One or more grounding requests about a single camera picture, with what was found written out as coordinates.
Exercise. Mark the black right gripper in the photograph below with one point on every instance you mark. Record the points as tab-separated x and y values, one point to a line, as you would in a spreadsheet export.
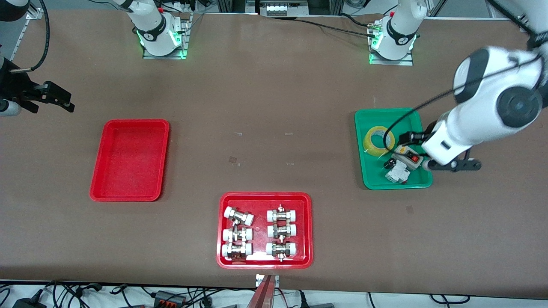
13	87

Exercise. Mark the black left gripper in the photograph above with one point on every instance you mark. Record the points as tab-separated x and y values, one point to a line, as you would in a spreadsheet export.
429	127

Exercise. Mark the yellow tape roll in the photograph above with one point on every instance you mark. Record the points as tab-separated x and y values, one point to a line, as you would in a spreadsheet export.
374	152

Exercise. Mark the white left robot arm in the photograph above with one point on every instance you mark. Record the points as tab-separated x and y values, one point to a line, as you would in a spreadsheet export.
483	115

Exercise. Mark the green plastic tray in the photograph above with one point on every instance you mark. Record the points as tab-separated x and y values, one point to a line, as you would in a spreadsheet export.
376	175

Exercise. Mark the red plastic tray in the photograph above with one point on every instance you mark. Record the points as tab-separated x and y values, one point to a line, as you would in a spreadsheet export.
259	205
128	162

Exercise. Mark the black round buzzer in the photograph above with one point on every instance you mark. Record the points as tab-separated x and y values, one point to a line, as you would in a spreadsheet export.
389	164

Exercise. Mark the white circuit breaker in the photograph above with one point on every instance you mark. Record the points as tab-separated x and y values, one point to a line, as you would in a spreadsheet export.
398	172

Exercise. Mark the white capped metal pipe fitting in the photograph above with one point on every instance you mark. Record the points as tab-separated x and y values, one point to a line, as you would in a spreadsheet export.
239	216
281	215
281	249
236	249
237	234
281	231

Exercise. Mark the black power adapter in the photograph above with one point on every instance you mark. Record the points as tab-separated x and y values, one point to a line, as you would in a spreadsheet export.
28	303

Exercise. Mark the reddish aluminium bar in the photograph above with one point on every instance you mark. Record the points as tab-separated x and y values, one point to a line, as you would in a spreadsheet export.
262	297

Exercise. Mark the black connector box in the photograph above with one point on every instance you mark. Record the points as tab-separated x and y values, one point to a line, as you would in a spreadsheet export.
169	297

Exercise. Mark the grey switch box red button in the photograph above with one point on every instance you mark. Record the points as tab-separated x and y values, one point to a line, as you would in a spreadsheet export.
406	155

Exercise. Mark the silver table frame profile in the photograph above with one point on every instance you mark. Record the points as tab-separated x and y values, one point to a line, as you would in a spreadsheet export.
19	40

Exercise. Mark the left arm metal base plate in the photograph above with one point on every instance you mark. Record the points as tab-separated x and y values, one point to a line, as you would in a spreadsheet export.
404	62

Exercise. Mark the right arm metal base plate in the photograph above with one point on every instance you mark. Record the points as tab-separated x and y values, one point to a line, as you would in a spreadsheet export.
185	42

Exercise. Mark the white terminal block on rail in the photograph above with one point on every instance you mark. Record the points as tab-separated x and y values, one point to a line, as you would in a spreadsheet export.
276	8

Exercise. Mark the silver metal bracket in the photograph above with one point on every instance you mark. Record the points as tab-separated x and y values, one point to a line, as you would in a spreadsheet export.
259	280

